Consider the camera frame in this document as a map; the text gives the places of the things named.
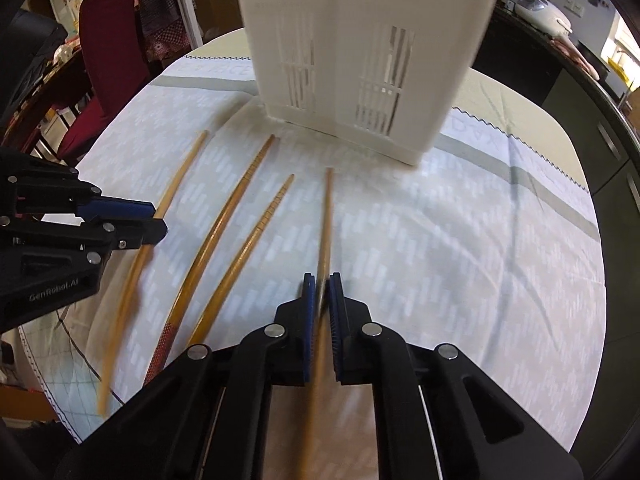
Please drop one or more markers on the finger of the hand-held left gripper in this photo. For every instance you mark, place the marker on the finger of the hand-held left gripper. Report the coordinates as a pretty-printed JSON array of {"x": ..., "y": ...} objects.
[
  {"x": 142, "y": 232},
  {"x": 125, "y": 208}
]

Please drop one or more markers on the pink cloth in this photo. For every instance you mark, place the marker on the pink cloth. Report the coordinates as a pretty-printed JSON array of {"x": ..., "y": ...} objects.
[{"x": 580, "y": 55}]

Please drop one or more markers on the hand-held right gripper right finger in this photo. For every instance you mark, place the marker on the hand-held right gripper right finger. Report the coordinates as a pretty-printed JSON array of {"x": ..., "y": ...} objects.
[{"x": 336, "y": 330}]

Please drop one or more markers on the checkered hanging apron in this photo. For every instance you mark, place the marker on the checkered hanging apron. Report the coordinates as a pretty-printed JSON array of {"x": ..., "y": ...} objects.
[{"x": 160, "y": 10}]

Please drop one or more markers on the white rice cooker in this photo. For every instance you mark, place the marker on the white rice cooker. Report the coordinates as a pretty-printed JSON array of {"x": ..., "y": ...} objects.
[{"x": 537, "y": 10}]

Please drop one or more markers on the red-ended wooden chopstick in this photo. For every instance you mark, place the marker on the red-ended wooden chopstick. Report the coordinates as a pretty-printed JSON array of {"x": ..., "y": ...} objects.
[{"x": 165, "y": 340}]

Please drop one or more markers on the white and teal tablecloth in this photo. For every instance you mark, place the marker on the white and teal tablecloth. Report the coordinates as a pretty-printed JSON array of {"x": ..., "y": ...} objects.
[{"x": 425, "y": 260}]

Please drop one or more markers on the red dining chair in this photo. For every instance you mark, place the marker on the red dining chair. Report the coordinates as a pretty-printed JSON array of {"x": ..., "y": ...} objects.
[{"x": 107, "y": 35}]

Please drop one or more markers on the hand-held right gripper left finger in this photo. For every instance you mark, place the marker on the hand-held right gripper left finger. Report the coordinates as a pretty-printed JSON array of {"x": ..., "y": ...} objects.
[{"x": 307, "y": 340}]

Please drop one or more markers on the yellow sponge holder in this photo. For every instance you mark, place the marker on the yellow sponge holder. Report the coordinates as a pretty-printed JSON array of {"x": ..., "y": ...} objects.
[{"x": 617, "y": 67}]

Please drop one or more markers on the white plastic utensil holder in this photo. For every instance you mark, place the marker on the white plastic utensil holder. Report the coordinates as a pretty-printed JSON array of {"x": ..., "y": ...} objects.
[{"x": 350, "y": 35}]

